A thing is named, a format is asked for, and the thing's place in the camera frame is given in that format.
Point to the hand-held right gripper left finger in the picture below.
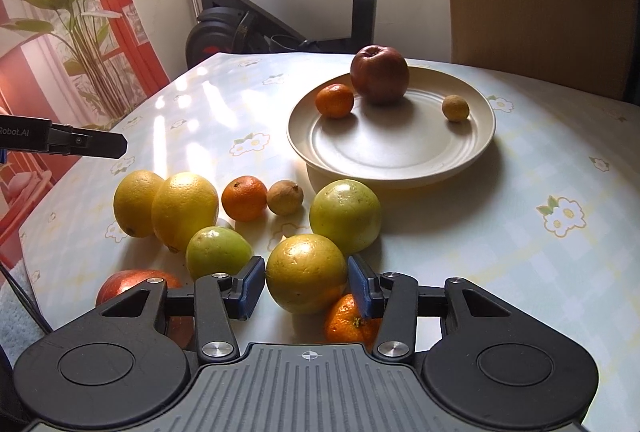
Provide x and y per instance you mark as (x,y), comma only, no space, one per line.
(252,284)

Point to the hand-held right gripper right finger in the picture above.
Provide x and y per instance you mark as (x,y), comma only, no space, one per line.
(357,284)

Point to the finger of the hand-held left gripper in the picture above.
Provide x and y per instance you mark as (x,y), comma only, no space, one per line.
(90,143)

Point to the tangerine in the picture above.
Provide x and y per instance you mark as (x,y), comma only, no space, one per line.
(244,198)
(334,101)
(345,324)

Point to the yellow-green orange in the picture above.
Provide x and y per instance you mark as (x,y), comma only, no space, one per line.
(306,274)

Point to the large yellow lemon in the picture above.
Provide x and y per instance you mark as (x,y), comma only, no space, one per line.
(185,212)

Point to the red yellow-streaked apple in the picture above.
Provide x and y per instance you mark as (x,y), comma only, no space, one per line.
(125,281)

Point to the cream round plate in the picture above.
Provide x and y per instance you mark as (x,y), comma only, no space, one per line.
(390,147)

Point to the small olive lime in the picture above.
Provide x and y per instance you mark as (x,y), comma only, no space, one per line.
(455,108)

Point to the dark red apple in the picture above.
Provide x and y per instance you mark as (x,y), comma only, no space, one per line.
(379,74)

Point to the green orange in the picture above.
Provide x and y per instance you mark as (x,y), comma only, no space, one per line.
(345,217)

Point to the small yellow lemon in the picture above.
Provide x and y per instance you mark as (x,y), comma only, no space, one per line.
(132,204)

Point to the small brown kiwi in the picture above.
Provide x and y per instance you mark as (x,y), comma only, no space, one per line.
(284,198)

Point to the plant printed curtain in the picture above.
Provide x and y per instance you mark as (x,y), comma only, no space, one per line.
(50,37)

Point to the blue curtain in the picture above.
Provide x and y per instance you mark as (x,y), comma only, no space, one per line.
(634,37)

